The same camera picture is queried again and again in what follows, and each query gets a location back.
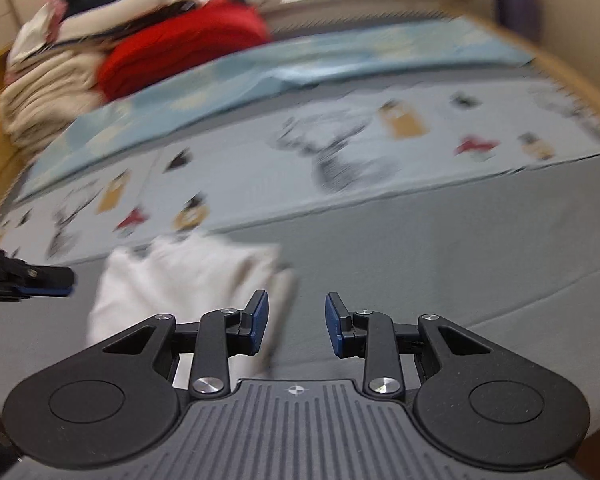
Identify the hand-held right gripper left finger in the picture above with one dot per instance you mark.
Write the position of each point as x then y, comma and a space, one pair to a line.
257, 322

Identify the pink cloth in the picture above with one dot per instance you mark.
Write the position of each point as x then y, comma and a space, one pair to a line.
56, 15

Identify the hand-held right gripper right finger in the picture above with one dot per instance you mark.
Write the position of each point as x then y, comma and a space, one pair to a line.
334, 322

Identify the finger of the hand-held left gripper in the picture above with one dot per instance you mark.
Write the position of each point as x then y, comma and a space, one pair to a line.
40, 282

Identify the white pillow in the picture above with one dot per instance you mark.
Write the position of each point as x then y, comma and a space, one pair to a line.
130, 7

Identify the deer printed cloth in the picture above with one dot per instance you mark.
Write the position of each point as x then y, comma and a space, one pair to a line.
330, 170

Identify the light blue sheet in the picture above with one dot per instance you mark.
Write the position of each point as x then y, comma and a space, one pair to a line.
230, 90

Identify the white long-sleeved shirt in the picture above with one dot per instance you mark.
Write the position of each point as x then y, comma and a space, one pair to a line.
180, 280

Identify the purple box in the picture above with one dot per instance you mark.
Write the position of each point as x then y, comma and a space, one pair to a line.
517, 10

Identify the cream folded blanket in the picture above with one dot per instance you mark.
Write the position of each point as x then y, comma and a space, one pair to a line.
50, 100

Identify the white folded cloth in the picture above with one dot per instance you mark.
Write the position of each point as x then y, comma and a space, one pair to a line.
30, 37

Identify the red folded quilt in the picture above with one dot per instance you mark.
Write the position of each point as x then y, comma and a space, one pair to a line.
180, 50

